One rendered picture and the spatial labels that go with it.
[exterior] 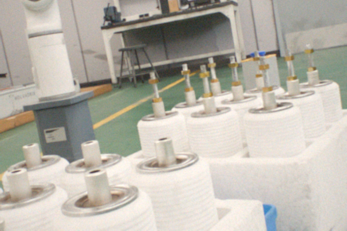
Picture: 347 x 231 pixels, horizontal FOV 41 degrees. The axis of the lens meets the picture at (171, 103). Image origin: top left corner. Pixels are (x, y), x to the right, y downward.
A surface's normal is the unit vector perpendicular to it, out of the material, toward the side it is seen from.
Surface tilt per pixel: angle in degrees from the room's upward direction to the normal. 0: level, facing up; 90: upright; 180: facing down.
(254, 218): 90
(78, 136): 87
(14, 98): 90
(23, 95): 90
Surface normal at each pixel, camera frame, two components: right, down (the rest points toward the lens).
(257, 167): -0.56, 0.20
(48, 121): -0.20, 0.15
